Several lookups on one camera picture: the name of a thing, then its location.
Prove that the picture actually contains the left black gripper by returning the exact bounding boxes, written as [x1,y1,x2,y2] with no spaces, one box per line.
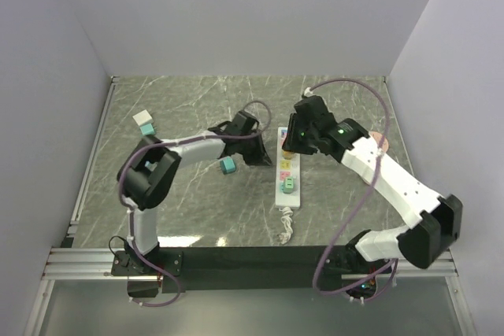
[237,128,272,166]

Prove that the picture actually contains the yellow adapter plug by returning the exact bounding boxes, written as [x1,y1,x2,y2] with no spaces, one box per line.
[282,150,295,159]

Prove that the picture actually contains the white multicolour power strip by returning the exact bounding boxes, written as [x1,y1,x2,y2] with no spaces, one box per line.
[275,127,301,209]

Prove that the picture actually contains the teal adapter plug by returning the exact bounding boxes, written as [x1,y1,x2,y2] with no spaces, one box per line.
[219,157,237,175]

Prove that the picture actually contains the round pink power socket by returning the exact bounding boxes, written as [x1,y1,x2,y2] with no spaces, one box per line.
[369,131,389,153]

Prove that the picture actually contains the teal charger plug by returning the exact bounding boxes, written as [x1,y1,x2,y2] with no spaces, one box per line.
[140,124,156,136]

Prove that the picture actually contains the white charger plug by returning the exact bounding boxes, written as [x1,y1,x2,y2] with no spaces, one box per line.
[132,109,153,127]

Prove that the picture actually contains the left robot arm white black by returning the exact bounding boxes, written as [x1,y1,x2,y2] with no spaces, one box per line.
[117,109,272,275]

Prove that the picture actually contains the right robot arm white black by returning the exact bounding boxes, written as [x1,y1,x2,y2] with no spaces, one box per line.
[283,95,463,272]

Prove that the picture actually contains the green adapter plug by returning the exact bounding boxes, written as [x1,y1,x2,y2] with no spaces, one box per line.
[280,176,296,194]

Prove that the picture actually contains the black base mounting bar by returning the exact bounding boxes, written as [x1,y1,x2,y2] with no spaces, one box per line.
[111,246,391,294]

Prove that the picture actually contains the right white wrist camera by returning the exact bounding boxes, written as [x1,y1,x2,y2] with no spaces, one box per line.
[302,87,313,98]

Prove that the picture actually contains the white power strip cord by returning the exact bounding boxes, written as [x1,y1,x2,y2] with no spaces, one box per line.
[277,208,295,245]

